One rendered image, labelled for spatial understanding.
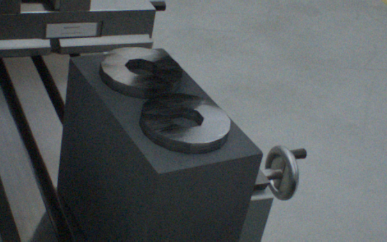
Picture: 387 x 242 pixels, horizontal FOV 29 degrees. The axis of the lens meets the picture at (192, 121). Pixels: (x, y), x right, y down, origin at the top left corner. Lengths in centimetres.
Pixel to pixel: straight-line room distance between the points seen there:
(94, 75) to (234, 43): 273
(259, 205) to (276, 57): 215
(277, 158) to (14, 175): 75
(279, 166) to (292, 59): 195
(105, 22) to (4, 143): 33
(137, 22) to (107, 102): 51
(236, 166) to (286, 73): 264
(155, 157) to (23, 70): 52
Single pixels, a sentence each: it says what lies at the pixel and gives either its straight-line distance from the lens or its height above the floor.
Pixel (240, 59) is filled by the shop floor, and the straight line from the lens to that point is 338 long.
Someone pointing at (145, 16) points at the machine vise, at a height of 99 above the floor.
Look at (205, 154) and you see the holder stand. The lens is 71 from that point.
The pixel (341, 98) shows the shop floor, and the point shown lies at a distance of 328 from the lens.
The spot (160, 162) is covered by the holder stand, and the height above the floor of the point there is 112.
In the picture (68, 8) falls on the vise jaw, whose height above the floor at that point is 101.
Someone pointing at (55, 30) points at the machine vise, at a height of 97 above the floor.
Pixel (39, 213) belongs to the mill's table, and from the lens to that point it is 90.
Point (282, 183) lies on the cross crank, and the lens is 157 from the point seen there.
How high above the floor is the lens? 152
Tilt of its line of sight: 32 degrees down
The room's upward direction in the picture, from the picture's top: 12 degrees clockwise
